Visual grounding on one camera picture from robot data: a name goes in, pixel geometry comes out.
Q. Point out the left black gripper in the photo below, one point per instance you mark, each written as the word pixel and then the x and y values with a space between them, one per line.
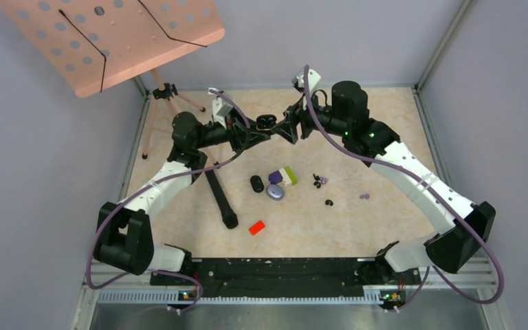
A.
pixel 240 136

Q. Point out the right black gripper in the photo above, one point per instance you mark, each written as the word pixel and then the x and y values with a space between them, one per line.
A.
pixel 288 127

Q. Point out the black earbud case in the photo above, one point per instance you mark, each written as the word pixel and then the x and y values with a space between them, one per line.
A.
pixel 266 122
pixel 257 184

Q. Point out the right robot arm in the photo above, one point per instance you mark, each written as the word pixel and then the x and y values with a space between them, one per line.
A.
pixel 461 227

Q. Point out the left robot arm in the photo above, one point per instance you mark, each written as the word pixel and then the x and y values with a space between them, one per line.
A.
pixel 124 236

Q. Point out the closed black earbud case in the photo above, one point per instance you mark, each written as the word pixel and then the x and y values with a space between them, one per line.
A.
pixel 257 184

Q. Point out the silver blue earbud case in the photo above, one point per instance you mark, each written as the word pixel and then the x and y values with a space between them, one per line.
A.
pixel 275 192

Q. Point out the purple white green block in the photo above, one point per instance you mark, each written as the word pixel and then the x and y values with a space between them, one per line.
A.
pixel 284 176

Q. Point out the red block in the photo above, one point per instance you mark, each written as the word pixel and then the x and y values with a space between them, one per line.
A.
pixel 257 227

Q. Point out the pink perforated music stand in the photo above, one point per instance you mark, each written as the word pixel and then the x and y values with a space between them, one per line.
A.
pixel 66 61

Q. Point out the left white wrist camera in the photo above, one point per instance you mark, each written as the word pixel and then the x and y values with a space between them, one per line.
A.
pixel 220 106

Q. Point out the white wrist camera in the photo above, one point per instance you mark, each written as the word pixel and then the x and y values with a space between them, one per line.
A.
pixel 311 76
pixel 220 106

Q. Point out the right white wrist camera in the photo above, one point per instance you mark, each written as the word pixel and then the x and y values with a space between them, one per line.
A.
pixel 311 76

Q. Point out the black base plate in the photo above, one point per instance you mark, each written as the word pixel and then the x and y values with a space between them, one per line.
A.
pixel 293 277

